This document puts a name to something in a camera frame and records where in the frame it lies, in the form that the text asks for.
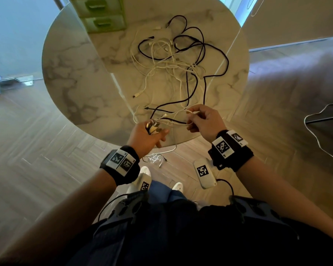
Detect person's left hand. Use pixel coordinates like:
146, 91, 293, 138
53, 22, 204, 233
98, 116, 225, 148
127, 120, 170, 159

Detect person's right hand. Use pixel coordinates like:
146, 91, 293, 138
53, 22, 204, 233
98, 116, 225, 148
186, 105, 228, 143

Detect thin white cable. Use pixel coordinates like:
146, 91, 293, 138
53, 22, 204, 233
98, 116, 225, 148
151, 109, 201, 128

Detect long black cable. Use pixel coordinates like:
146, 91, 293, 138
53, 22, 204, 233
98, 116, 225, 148
144, 43, 230, 128

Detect person's right forearm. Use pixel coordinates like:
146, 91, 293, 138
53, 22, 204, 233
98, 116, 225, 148
235, 156, 333, 247

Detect person's left forearm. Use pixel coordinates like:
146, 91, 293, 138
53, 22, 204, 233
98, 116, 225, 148
0, 169, 117, 266

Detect black left wristband with markers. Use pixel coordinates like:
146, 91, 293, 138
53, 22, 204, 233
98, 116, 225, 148
100, 146, 141, 186

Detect black wristband with markers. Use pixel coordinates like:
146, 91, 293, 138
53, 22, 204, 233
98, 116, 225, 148
208, 130, 254, 173
100, 146, 141, 186

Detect small white marker box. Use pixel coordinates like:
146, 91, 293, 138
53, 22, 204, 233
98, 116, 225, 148
133, 174, 152, 193

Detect black right wristband with markers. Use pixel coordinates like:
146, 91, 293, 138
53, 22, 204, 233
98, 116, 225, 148
208, 130, 254, 173

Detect large white marker box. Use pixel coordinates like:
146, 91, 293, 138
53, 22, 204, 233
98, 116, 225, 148
193, 159, 218, 190

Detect blue trousers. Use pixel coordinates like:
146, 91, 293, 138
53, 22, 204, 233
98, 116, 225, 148
148, 180, 188, 204

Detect black chest harness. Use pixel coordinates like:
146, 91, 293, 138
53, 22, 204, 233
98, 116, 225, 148
65, 190, 333, 266

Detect dark metal rod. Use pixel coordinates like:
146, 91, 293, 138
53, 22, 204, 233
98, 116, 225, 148
305, 115, 333, 125

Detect green drawer box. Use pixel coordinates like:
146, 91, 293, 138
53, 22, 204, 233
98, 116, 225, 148
69, 0, 127, 34

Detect metal glass door fitting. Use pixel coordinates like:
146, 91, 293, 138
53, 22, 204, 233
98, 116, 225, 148
0, 75, 35, 87

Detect white cable on floor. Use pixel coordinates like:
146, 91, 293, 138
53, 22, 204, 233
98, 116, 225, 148
142, 145, 178, 168

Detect white cable with plug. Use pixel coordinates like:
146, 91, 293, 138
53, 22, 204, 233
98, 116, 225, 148
132, 60, 184, 99

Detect tangled white cable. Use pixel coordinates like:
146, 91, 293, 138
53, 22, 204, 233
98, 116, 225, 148
130, 24, 206, 82

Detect black harness cable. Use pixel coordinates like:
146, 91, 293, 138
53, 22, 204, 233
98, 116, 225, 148
216, 178, 235, 197
97, 193, 129, 222

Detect long white floor cable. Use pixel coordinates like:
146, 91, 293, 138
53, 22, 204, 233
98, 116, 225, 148
304, 88, 333, 178

